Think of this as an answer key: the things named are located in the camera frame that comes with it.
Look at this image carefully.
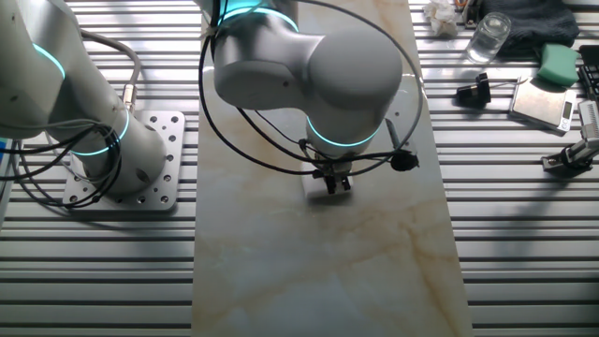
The black keyboard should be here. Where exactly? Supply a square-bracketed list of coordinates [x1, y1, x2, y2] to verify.
[577, 44, 599, 102]

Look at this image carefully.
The marble pattern slab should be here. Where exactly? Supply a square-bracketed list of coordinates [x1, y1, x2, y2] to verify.
[190, 0, 475, 337]

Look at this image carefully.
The grey cable with metal connector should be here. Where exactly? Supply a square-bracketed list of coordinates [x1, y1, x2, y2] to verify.
[79, 28, 143, 114]

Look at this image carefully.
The wrist camera on grey bracket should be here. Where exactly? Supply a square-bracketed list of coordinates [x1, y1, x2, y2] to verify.
[384, 110, 421, 172]

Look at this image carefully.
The crumpled white tissue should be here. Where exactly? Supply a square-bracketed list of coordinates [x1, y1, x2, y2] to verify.
[422, 0, 460, 37]

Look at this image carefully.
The white sponge block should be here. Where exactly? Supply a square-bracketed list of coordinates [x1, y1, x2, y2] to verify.
[301, 173, 352, 200]

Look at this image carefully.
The black knob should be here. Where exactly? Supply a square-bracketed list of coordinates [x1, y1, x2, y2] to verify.
[456, 72, 492, 110]

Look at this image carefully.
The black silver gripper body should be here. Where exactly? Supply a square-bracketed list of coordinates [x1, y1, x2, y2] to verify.
[312, 154, 355, 182]

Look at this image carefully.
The silver ribbed camera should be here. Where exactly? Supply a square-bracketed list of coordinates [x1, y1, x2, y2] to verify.
[577, 99, 599, 141]

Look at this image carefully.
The clear glass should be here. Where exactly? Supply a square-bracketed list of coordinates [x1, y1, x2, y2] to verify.
[465, 11, 513, 66]

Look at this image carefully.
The dark towel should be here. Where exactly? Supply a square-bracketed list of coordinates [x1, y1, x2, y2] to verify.
[479, 0, 581, 60]

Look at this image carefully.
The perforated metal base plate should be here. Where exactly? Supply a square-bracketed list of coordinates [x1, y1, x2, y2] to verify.
[63, 110, 187, 212]

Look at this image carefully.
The black base cable bundle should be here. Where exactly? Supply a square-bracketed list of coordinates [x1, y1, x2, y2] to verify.
[0, 119, 124, 210]

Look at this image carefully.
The silver digital scale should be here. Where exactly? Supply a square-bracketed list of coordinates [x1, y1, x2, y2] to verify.
[508, 77, 579, 137]

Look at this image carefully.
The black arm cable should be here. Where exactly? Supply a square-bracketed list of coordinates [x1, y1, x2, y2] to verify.
[197, 0, 408, 177]

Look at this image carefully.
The green sponge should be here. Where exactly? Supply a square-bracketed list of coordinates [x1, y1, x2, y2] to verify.
[536, 42, 581, 88]

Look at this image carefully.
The black camera stand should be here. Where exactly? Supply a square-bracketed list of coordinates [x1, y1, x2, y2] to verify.
[541, 138, 599, 179]

